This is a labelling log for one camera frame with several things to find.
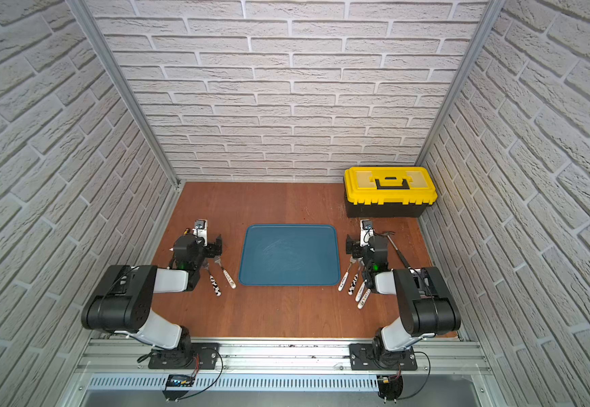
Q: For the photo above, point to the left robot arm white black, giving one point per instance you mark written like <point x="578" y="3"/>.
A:
<point x="121" y="303"/>

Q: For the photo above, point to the fork cartoon text handle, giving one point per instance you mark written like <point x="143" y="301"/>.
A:
<point x="226" y="273"/>

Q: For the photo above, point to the aluminium frame rail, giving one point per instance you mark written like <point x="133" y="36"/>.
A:
<point x="244" y="355"/>

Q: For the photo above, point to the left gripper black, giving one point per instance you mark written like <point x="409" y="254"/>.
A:
<point x="213" y="249"/>

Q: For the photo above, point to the controller board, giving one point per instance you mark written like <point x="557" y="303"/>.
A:
<point x="390" y="388"/>
<point x="178" y="387"/>

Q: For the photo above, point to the teal plastic tray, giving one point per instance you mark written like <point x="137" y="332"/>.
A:
<point x="290" y="255"/>

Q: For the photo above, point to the fork cow pattern handle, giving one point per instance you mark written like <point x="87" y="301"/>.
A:
<point x="215" y="286"/>

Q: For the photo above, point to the right controller board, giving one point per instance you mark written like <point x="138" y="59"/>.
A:
<point x="390" y="388"/>

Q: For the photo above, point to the hammer black handle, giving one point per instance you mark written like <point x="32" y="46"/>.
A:
<point x="399" y="254"/>

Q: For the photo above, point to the yellow black toolbox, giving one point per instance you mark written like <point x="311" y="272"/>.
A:
<point x="388" y="192"/>

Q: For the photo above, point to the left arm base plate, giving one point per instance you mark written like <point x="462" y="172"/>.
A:
<point x="205" y="356"/>

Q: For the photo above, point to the fork plain white handle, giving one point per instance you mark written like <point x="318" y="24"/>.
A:
<point x="343" y="281"/>

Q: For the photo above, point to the left controller board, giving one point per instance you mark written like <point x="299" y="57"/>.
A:
<point x="178" y="387"/>

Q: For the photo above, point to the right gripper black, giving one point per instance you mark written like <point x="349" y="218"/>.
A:
<point x="355" y="248"/>

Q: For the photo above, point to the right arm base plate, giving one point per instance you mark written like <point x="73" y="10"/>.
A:
<point x="367" y="357"/>

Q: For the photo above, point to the spoon cow pattern handle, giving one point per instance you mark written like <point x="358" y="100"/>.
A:
<point x="354" y="281"/>

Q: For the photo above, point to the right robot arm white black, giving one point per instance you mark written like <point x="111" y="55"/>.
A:
<point x="426" y="307"/>

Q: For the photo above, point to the spoon plain white handle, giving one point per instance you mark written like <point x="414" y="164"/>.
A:
<point x="364" y="299"/>

